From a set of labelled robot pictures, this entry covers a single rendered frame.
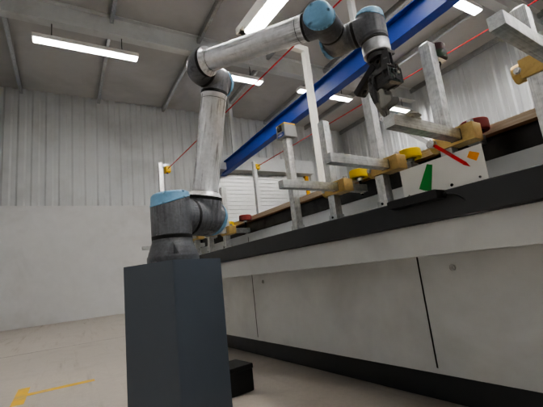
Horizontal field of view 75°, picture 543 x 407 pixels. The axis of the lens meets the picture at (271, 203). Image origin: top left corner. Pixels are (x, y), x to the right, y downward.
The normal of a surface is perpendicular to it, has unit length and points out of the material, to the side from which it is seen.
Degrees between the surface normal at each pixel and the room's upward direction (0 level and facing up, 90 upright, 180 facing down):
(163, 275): 90
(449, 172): 90
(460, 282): 90
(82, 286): 90
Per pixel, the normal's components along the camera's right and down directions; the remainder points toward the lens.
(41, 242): 0.49, -0.22
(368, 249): -0.83, -0.01
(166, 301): -0.50, -0.11
